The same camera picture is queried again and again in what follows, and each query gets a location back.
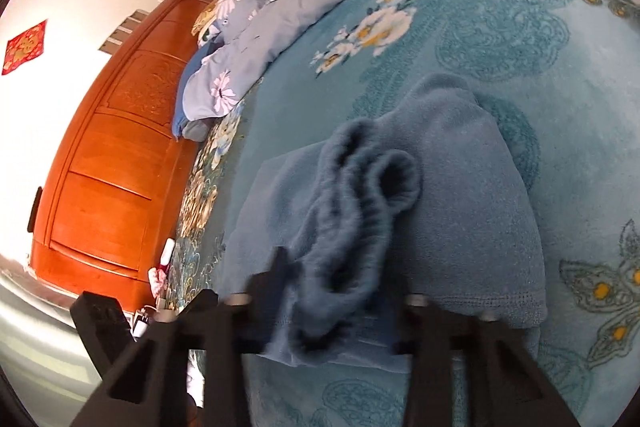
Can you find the blue pillow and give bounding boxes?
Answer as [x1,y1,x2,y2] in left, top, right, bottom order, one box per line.
[171,49,221,142]

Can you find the blue fleece pants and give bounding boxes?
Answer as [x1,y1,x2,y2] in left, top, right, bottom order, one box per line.
[220,72,548,368]

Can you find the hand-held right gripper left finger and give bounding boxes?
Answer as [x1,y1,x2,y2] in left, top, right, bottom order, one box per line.
[70,247,291,427]

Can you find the pink cloth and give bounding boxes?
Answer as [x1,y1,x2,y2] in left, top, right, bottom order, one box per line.
[147,267,171,298]

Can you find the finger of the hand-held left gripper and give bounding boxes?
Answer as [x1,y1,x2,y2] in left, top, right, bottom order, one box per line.
[69,291,138,378]

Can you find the red wall decoration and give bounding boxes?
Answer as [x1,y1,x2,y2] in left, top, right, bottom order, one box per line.
[1,19,48,76]

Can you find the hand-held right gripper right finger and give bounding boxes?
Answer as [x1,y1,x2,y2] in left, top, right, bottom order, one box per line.
[395,293,581,427]

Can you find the small white object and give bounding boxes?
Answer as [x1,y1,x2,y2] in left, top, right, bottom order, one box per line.
[131,304,156,338]

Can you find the white bottle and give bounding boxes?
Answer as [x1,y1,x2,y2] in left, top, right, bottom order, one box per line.
[159,237,176,270]

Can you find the yellow floral pillow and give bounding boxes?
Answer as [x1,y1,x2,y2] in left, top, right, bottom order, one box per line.
[192,0,226,48]

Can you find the small black wall object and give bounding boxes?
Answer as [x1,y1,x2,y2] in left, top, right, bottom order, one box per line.
[29,187,43,235]

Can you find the grey striped wall fixture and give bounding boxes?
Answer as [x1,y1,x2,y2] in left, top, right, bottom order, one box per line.
[100,8,151,55]

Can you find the orange wooden headboard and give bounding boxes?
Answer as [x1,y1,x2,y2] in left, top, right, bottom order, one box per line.
[30,0,216,308]

